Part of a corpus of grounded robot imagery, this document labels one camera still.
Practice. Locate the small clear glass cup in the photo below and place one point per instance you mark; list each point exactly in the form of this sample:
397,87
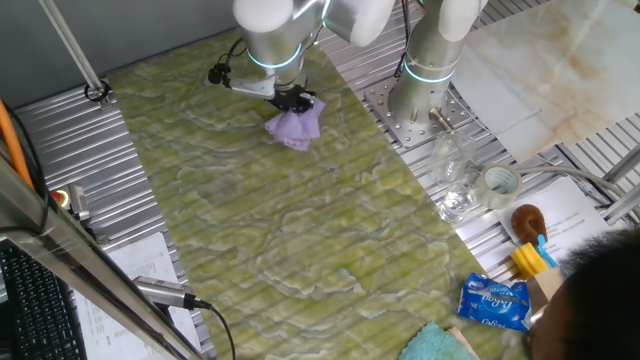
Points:
457,202

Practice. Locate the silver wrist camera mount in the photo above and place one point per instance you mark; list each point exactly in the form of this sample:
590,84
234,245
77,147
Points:
250,86

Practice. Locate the purple microfibre cloth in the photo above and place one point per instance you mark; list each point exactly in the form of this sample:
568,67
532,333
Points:
295,127

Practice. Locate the silver camera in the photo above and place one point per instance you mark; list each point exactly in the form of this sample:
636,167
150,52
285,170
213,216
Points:
160,292

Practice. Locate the blue tissue pack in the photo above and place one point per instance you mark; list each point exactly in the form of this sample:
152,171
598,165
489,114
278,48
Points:
490,302

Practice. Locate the beige marble pattern sheet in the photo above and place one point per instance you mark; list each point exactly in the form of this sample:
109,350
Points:
550,75

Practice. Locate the blue plastic brush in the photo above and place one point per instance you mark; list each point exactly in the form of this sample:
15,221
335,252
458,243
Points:
545,250

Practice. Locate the thin metal pole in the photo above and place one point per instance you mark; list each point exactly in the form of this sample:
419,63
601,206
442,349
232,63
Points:
70,45

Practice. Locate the green marble pattern sheet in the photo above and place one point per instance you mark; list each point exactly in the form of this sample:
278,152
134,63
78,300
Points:
310,225

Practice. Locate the aluminium frame bar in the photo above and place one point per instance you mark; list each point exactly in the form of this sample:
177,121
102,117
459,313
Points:
75,260
625,205
622,167

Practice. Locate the large clear glass beaker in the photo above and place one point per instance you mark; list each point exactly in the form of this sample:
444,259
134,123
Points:
450,160

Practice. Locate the aluminium robot mounting plate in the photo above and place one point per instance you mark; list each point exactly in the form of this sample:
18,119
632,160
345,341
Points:
400,132

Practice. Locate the white paper sheet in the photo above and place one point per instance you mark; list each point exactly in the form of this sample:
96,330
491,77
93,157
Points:
575,215

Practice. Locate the person head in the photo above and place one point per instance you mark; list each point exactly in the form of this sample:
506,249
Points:
595,300

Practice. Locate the teal microfibre cloth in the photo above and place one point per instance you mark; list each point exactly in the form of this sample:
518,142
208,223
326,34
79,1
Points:
435,345

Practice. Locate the yellow ridged sponge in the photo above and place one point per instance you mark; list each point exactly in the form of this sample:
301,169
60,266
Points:
527,260

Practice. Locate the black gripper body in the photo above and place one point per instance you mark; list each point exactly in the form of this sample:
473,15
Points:
287,97

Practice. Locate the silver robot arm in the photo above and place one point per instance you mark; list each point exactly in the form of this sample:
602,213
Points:
270,40

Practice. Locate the printed paper sheet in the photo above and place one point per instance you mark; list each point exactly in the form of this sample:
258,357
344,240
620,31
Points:
145,260

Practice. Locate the beige flat board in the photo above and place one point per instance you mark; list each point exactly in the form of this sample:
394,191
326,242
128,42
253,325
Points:
464,344

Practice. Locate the black keyboard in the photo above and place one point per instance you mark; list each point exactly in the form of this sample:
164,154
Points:
35,310

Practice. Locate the brown scrub pad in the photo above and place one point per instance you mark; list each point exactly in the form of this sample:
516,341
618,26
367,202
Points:
525,220

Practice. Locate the orange tube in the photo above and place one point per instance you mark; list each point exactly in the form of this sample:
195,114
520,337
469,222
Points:
12,140

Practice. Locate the clear packing tape roll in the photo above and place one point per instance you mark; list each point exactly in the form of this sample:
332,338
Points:
487,194

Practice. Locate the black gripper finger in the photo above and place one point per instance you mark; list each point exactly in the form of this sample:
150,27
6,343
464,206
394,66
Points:
289,107
306,102

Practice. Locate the red emergency stop button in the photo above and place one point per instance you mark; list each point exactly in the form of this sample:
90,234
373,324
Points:
62,198

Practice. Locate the wooden block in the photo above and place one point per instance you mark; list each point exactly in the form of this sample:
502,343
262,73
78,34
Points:
545,287

